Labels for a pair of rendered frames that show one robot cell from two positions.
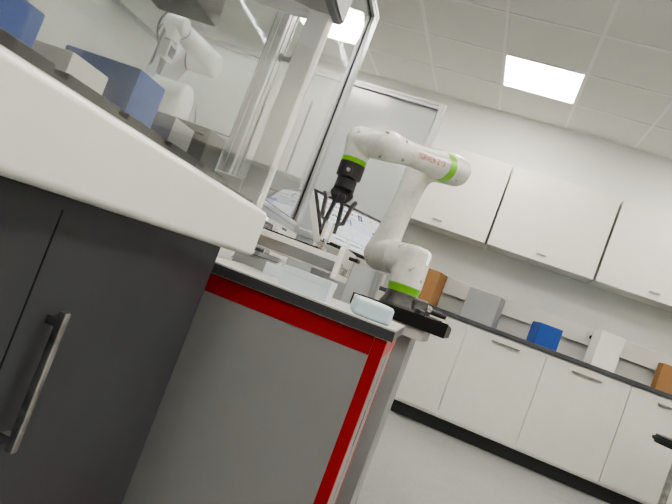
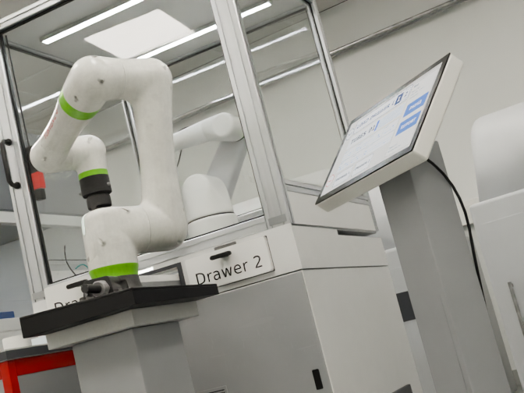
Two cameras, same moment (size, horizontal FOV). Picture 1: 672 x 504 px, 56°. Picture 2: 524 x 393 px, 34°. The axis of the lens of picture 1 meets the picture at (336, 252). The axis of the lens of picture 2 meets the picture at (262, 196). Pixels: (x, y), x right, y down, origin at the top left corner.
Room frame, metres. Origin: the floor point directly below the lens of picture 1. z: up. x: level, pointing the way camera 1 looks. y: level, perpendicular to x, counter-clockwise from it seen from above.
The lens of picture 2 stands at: (3.28, -2.34, 0.59)
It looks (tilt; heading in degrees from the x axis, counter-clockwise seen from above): 10 degrees up; 103
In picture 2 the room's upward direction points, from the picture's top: 14 degrees counter-clockwise
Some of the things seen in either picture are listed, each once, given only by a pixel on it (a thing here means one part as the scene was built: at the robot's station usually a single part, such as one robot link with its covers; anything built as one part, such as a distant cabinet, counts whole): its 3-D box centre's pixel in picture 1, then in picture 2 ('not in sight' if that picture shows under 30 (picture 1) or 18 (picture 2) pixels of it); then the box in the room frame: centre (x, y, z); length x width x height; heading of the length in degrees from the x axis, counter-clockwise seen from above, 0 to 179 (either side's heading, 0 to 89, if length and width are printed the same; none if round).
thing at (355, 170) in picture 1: (350, 171); (94, 188); (2.23, 0.05, 1.20); 0.12 x 0.09 x 0.06; 170
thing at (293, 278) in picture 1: (308, 283); not in sight; (1.55, 0.04, 0.79); 0.13 x 0.09 x 0.05; 80
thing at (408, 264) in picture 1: (407, 268); (114, 242); (2.39, -0.28, 0.96); 0.16 x 0.13 x 0.19; 47
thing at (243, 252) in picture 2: (280, 244); (228, 265); (2.54, 0.22, 0.87); 0.29 x 0.02 x 0.11; 170
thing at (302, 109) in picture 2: not in sight; (295, 79); (2.83, 0.66, 1.52); 0.87 x 0.01 x 0.86; 80
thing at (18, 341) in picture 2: not in sight; (15, 343); (1.97, -0.14, 0.78); 0.07 x 0.07 x 0.04
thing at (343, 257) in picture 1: (343, 266); (87, 294); (2.17, -0.04, 0.87); 0.29 x 0.02 x 0.11; 170
